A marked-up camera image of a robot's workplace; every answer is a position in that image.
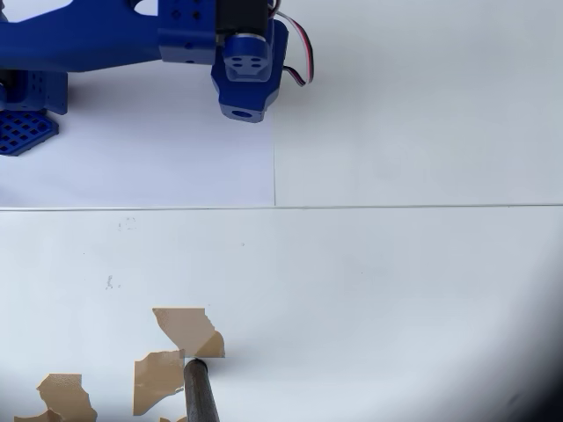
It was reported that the white paper sheet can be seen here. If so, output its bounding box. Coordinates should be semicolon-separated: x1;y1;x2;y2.
0;0;276;208

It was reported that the dark metal rod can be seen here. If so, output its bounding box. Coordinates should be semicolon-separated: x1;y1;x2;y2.
182;358;221;422

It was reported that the red white black servo cable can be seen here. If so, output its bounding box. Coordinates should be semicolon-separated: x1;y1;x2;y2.
268;0;315;88

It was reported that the blue grid base plate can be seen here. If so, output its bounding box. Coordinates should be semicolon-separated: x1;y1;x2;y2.
0;109;61;157

